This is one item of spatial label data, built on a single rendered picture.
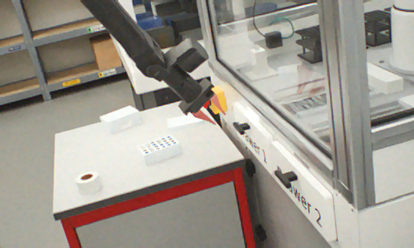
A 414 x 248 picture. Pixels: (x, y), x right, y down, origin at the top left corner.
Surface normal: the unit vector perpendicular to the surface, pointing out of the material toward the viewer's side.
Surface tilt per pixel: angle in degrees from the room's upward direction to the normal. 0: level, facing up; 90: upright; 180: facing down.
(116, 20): 116
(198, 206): 90
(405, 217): 90
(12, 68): 90
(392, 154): 90
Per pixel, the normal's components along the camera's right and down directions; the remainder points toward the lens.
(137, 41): 0.22, 0.63
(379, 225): 0.25, 0.34
